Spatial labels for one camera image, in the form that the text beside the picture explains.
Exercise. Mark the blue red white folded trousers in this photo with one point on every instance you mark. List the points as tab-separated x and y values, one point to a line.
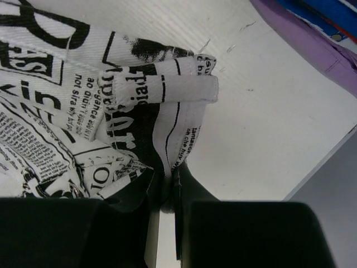
335	19

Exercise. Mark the purple folded trousers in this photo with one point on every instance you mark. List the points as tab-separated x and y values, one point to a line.
332	60

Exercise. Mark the newspaper print trousers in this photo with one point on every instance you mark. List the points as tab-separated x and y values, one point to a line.
85	111

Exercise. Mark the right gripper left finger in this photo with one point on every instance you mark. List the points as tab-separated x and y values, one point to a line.
119	232

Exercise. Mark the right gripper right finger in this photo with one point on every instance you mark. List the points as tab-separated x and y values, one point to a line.
213	233

